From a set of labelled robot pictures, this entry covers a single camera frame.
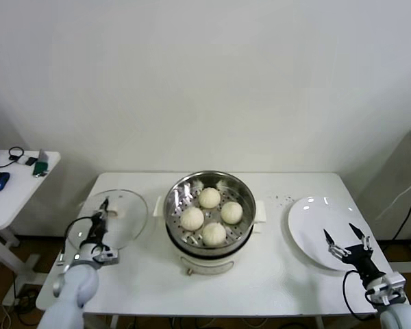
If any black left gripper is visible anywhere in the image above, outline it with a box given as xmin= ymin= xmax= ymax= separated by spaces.
xmin=88 ymin=197 xmax=111 ymax=245

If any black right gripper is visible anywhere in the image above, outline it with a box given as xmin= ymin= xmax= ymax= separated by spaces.
xmin=323 ymin=223 xmax=386 ymax=282

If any round glass pot lid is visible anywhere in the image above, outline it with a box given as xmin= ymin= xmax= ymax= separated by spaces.
xmin=66 ymin=189 xmax=149 ymax=253

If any white steamed baozi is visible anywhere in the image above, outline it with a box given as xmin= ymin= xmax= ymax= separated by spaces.
xmin=201 ymin=222 xmax=227 ymax=247
xmin=198 ymin=187 xmax=222 ymax=209
xmin=220 ymin=201 xmax=244 ymax=224
xmin=180 ymin=207 xmax=205 ymax=232

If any stainless steel steamer basket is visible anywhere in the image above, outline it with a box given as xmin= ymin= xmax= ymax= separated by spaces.
xmin=153 ymin=170 xmax=266 ymax=251

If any white oval plate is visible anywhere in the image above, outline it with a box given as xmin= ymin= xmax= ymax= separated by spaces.
xmin=287 ymin=195 xmax=374 ymax=271

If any green flat item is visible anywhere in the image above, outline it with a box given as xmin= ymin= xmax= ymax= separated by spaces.
xmin=32 ymin=160 xmax=51 ymax=178

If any white side table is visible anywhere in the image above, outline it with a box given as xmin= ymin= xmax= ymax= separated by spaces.
xmin=0 ymin=149 xmax=61 ymax=296

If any white electric cooker pot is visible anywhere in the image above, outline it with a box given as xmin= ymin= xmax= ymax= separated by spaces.
xmin=153 ymin=197 xmax=266 ymax=277

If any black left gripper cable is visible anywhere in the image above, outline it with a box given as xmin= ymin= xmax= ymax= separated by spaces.
xmin=64 ymin=214 xmax=99 ymax=254

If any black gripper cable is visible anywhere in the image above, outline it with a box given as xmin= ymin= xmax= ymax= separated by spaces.
xmin=342 ymin=270 xmax=377 ymax=321
xmin=64 ymin=214 xmax=99 ymax=254

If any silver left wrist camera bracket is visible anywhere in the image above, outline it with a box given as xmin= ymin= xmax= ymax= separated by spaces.
xmin=56 ymin=247 xmax=120 ymax=267

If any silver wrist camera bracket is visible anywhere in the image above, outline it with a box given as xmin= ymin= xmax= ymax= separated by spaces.
xmin=364 ymin=272 xmax=408 ymax=306
xmin=56 ymin=247 xmax=120 ymax=267

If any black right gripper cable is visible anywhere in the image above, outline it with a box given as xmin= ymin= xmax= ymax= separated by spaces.
xmin=342 ymin=270 xmax=377 ymax=321

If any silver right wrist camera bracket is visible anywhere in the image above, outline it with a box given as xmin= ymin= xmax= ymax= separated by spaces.
xmin=364 ymin=272 xmax=408 ymax=306

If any white power cable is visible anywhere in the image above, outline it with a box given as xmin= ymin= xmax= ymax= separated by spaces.
xmin=376 ymin=171 xmax=411 ymax=221

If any black power cable with plug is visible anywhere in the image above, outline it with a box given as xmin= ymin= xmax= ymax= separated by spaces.
xmin=392 ymin=178 xmax=411 ymax=243

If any thin black looped cable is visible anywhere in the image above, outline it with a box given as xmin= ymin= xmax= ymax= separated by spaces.
xmin=0 ymin=147 xmax=25 ymax=170

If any black floor cable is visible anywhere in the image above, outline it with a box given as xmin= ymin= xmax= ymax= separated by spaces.
xmin=13 ymin=287 xmax=38 ymax=326

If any white floor cable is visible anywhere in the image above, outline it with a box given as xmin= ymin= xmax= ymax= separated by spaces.
xmin=0 ymin=303 xmax=13 ymax=329

